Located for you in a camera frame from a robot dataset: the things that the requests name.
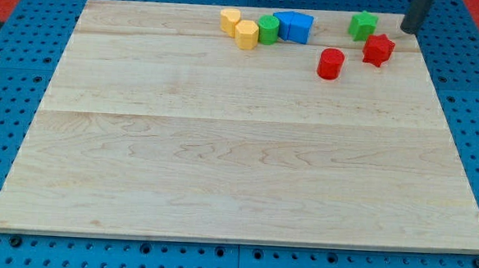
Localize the red star block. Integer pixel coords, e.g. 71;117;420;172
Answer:
362;34;395;67

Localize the green star block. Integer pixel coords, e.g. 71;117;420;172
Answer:
348;10;379;41

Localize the wooden board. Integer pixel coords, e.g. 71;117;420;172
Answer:
0;0;479;255

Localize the yellow octagon block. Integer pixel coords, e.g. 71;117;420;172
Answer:
235;20;259;50

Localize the green cylinder block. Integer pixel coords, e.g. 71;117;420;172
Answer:
258;15;280;45

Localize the red cylinder block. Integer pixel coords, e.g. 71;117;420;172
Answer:
317;48;345;79

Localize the yellow heart block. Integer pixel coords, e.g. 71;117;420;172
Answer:
220;7;242;38

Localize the blue wedge block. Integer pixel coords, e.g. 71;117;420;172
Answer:
273;11;294;40

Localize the blue cube block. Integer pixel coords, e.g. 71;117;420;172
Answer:
288;12;314;44

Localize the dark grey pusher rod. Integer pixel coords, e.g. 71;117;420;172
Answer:
400;0;435;34

